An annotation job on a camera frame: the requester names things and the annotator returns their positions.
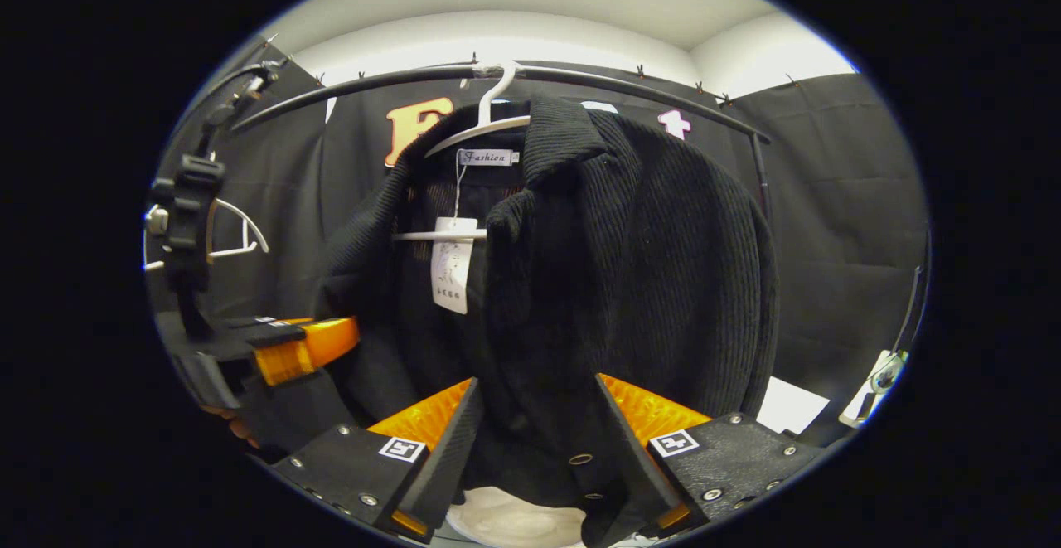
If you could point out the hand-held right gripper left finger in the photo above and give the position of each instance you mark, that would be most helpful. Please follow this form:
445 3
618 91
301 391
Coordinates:
443 457

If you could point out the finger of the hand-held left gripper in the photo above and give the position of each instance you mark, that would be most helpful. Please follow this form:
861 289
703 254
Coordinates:
311 349

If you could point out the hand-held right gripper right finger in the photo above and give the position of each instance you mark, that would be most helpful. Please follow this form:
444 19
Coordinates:
630 448

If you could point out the black knit jacket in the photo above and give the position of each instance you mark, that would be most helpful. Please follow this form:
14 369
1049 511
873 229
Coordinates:
646 266

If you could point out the white clothes hanger with hook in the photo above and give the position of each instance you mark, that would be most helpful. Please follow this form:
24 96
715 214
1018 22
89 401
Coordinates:
485 128
249 229

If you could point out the black metal clothes rack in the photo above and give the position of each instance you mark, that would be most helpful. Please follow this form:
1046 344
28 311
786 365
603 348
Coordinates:
373 82

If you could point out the white paper price tag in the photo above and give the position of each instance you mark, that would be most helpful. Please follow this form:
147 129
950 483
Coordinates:
452 270

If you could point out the white device with round dial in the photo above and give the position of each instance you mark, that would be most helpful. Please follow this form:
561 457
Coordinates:
874 386

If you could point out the black backdrop cloth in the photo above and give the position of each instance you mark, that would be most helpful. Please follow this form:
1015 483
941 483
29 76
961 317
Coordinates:
837 216

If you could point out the row of black backdrop clips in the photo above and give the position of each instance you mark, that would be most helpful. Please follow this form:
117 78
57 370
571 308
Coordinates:
473 57

